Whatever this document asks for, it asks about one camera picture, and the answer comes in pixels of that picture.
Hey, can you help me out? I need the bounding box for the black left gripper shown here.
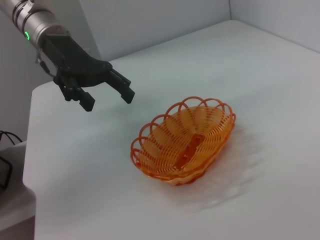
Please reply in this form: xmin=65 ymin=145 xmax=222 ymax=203
xmin=37 ymin=32 xmax=136 ymax=113

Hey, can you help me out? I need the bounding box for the orange woven plastic basket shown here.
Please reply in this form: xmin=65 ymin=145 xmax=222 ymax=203
xmin=129 ymin=96 xmax=237 ymax=187

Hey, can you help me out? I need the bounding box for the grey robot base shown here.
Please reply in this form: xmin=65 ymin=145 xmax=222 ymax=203
xmin=0 ymin=140 xmax=37 ymax=231

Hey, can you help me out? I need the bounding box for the black box device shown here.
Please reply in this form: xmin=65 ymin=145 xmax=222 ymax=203
xmin=0 ymin=156 xmax=13 ymax=195

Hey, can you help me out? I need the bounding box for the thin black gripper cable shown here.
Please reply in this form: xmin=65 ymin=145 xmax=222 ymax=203
xmin=34 ymin=48 xmax=58 ymax=79

